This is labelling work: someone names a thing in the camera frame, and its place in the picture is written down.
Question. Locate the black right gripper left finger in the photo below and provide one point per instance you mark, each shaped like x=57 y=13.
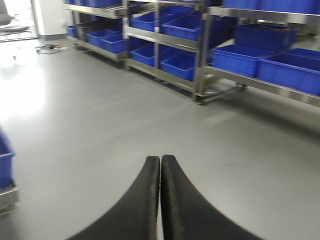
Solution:
x=135 y=214

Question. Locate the blue bin near left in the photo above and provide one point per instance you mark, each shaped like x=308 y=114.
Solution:
x=6 y=155

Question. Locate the grey office chair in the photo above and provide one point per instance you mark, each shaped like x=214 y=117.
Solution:
x=5 y=21

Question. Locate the blue bin on far rack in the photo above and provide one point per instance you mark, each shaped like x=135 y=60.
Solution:
x=238 y=59

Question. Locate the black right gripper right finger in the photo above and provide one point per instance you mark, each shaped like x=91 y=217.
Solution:
x=186 y=213

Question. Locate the far steel shelf rack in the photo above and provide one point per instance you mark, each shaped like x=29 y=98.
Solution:
x=209 y=83

